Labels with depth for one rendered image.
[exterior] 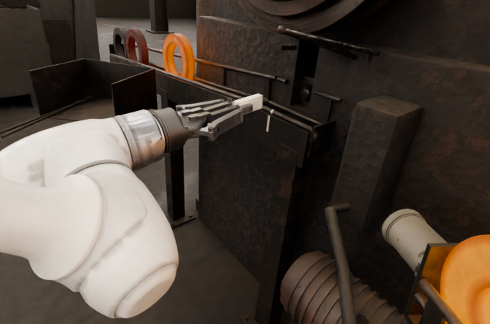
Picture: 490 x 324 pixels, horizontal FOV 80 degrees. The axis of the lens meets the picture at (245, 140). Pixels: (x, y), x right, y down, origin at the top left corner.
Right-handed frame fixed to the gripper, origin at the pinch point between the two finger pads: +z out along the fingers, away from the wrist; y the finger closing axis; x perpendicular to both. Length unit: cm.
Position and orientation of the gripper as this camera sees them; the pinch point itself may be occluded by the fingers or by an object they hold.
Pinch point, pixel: (248, 104)
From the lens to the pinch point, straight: 61.4
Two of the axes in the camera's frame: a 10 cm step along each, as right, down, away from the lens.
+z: 7.8, -3.1, 5.5
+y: 6.3, 3.8, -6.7
